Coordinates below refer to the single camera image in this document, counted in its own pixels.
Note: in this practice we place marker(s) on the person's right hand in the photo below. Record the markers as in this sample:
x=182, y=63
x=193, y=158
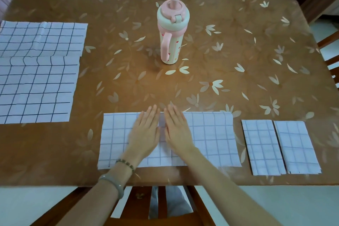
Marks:
x=178, y=133

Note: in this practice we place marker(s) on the person's left hand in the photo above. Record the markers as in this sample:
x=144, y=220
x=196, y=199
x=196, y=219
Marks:
x=144, y=133

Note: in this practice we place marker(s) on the white black-grid napkin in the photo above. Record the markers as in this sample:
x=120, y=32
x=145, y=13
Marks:
x=37, y=80
x=212, y=138
x=262, y=146
x=299, y=146

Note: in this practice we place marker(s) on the person's left forearm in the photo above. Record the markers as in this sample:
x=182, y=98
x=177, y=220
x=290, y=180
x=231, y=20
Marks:
x=92, y=202

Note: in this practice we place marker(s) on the person's right forearm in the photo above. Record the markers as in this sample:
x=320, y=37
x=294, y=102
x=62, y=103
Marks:
x=227, y=194

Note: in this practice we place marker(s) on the person's grey trousers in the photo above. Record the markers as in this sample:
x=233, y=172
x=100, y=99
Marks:
x=174, y=202

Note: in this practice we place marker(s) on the pale jade bangle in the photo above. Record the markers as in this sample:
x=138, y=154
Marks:
x=116, y=182

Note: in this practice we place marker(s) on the wooden dining chair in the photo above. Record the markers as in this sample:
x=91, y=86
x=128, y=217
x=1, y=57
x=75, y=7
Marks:
x=331, y=40
x=137, y=207

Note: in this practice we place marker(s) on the cream bottle with pink lid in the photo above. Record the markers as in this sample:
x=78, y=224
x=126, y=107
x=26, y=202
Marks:
x=172, y=48

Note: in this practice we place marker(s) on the brown floral wooden table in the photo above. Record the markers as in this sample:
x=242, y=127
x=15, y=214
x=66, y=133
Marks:
x=238, y=56

